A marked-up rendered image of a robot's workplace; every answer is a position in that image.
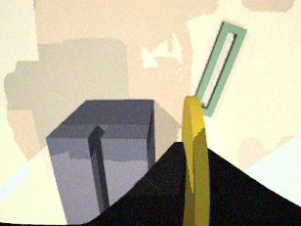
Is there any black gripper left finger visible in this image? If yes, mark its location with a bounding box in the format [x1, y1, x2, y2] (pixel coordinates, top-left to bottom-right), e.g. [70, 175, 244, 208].
[0, 143, 187, 226]

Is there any green rectangular frame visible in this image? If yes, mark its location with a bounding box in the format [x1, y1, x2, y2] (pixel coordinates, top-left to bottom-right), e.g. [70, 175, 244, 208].
[194, 21, 248, 117]

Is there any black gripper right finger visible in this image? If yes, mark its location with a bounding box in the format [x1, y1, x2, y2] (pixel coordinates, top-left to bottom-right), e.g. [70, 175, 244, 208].
[207, 148, 301, 226]

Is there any gold coin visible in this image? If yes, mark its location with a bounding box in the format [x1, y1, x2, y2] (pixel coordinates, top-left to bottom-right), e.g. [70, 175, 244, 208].
[181, 96, 210, 226]

